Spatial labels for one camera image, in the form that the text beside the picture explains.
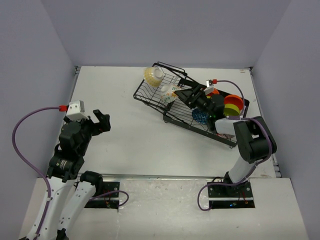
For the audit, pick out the orange bowl front row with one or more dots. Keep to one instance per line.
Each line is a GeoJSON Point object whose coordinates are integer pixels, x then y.
{"type": "Point", "coordinates": [235, 100]}

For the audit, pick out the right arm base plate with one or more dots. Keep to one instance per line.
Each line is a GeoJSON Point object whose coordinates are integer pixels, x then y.
{"type": "Point", "coordinates": [235, 197]}

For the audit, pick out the black wire dish rack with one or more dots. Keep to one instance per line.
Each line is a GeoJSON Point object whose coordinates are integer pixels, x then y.
{"type": "Point", "coordinates": [176, 112]}

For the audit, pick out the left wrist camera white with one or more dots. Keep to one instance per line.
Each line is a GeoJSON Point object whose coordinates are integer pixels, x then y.
{"type": "Point", "coordinates": [76, 110]}

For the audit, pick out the orange bowl rear row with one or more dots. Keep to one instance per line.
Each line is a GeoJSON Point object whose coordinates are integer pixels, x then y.
{"type": "Point", "coordinates": [214, 92]}

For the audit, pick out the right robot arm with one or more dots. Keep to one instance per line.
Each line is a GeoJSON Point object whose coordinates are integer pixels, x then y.
{"type": "Point", "coordinates": [254, 140]}

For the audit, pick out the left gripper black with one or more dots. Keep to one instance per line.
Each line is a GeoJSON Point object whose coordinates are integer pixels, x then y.
{"type": "Point", "coordinates": [104, 124]}

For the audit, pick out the lime green bowl front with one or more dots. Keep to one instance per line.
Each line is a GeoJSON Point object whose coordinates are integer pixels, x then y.
{"type": "Point", "coordinates": [231, 110]}

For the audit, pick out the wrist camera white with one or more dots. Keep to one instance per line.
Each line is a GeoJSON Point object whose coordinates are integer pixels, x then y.
{"type": "Point", "coordinates": [210, 86]}
{"type": "Point", "coordinates": [76, 110]}

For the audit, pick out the orange bowl row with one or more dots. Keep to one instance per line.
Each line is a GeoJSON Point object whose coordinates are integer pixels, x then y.
{"type": "Point", "coordinates": [235, 100]}
{"type": "Point", "coordinates": [214, 92]}

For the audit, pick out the yellow sun pattern bowl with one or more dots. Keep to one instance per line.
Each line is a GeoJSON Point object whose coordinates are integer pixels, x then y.
{"type": "Point", "coordinates": [153, 76]}

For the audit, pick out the blue triangle pattern bowl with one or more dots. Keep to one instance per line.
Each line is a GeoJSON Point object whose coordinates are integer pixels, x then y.
{"type": "Point", "coordinates": [199, 116]}

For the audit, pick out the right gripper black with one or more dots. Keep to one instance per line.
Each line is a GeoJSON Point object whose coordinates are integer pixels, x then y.
{"type": "Point", "coordinates": [187, 95]}

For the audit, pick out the floral leaf pattern bowl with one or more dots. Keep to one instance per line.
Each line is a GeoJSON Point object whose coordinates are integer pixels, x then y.
{"type": "Point", "coordinates": [167, 93]}

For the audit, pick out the red diamond pattern bowl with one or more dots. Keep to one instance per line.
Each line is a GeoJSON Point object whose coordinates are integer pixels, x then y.
{"type": "Point", "coordinates": [225, 136]}

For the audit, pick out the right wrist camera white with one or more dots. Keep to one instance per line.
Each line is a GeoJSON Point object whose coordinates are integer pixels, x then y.
{"type": "Point", "coordinates": [210, 86]}

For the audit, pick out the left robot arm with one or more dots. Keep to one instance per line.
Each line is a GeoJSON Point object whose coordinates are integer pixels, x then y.
{"type": "Point", "coordinates": [67, 193]}

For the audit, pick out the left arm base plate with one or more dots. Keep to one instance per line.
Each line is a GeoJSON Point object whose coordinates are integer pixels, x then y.
{"type": "Point", "coordinates": [110, 201]}

